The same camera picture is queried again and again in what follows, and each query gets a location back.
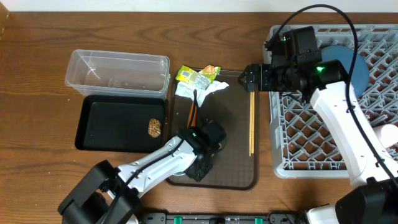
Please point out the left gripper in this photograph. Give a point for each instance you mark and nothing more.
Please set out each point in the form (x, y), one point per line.
(202, 173)

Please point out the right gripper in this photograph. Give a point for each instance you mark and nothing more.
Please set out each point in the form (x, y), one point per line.
(265, 70)

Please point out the orange carrot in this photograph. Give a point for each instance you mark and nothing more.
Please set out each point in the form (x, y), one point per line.
(192, 117)

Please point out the brown mushroom food scrap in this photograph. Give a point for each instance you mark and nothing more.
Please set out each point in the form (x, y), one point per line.
(154, 128)

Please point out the dark blue plate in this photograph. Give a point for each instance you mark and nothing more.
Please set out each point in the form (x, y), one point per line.
(360, 76)

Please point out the pink cup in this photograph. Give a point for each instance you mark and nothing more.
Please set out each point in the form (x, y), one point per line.
(387, 134)

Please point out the light blue rice bowl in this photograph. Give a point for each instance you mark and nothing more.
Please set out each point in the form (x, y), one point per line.
(180, 174)

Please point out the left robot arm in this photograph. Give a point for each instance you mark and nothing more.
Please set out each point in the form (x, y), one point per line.
(108, 194)

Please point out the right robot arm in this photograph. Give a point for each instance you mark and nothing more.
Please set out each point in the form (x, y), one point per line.
(297, 65)

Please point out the grey dishwasher rack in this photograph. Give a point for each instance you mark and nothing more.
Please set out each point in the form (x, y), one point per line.
(302, 147)

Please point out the black waste tray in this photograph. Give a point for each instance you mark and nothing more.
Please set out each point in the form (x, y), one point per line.
(119, 123)

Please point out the right wooden chopstick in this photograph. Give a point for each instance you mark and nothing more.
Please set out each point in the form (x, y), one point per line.
(253, 113)

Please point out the wooden chopstick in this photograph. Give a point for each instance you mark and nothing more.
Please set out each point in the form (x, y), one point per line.
(253, 113)
(250, 124)

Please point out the left wooden chopstick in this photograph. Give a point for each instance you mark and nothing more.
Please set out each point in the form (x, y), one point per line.
(250, 124)

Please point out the brown serving tray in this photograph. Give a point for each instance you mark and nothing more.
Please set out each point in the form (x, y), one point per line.
(236, 167)

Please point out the yellow green snack wrapper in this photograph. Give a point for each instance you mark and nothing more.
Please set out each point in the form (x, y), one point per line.
(202, 79)

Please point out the crumpled white napkin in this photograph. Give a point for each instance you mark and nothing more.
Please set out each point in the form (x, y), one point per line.
(186, 90)

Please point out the clear plastic bin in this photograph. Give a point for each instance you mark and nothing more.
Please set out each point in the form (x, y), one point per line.
(96, 72)

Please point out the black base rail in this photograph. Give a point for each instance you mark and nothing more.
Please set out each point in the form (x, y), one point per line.
(271, 218)

